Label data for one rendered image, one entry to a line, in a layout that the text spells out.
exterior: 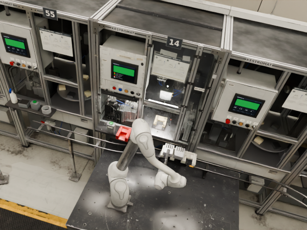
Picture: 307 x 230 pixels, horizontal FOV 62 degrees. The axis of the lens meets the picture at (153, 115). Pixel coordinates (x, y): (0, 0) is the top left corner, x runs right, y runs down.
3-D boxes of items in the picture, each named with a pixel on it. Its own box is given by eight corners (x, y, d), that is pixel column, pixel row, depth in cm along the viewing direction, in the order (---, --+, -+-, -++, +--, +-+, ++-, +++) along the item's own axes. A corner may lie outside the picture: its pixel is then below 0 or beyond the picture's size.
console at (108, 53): (99, 89, 248) (97, 46, 217) (109, 74, 269) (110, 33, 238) (140, 100, 244) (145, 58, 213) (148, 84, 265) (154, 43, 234)
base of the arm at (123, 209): (129, 214, 233) (129, 211, 229) (106, 207, 235) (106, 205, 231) (135, 197, 246) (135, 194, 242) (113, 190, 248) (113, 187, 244)
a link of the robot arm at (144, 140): (158, 154, 200) (153, 141, 209) (153, 140, 187) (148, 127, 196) (142, 159, 200) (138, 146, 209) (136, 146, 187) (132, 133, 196)
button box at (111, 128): (106, 132, 271) (106, 124, 263) (109, 127, 277) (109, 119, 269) (113, 134, 270) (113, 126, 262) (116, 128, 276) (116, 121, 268)
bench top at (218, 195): (65, 226, 222) (65, 224, 219) (109, 139, 299) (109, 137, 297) (237, 281, 208) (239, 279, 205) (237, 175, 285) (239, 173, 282)
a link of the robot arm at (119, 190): (112, 208, 229) (112, 196, 214) (109, 190, 242) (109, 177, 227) (129, 205, 233) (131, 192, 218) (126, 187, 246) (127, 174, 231)
